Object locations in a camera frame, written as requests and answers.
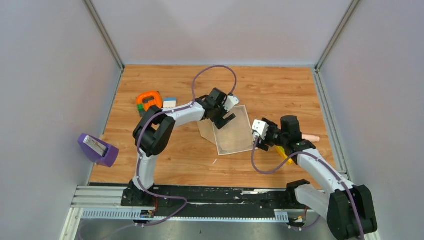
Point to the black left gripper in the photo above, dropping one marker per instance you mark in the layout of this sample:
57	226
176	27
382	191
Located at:
220	122

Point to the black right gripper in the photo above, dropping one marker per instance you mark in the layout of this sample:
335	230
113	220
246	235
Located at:
263	146

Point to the lined letter paper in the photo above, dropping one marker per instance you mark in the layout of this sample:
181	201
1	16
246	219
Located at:
236	136

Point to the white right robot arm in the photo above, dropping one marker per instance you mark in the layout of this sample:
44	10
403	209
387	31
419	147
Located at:
348	208

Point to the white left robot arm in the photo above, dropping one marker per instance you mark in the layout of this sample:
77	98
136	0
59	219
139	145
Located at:
155	129

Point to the tan paper envelope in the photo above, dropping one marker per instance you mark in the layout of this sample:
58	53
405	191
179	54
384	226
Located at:
206	129

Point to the yellow building block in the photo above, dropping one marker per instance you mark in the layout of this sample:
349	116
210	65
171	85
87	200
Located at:
282	153

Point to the pink toy microphone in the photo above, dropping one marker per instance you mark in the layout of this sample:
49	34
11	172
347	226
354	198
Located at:
311	138

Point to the white and blue building block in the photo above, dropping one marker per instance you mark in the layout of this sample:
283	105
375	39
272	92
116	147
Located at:
169	102

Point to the orange curved toy track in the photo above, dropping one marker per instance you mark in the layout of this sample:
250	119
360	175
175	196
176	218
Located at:
149	99

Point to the dark grey building plate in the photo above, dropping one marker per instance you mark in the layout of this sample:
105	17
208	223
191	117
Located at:
141	112

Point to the green building block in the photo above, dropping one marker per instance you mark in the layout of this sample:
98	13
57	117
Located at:
140	107

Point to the purple box with card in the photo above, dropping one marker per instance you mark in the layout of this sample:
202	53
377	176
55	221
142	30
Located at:
98	151

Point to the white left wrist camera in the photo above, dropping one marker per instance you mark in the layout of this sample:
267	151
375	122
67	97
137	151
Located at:
230	102

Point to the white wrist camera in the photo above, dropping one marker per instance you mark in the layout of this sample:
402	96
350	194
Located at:
230	102
259	129

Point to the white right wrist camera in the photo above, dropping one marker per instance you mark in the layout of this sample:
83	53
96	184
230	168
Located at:
259	129

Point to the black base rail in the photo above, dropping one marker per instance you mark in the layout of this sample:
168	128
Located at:
211	202

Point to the white slotted cable duct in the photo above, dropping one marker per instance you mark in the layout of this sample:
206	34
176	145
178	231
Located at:
141	215

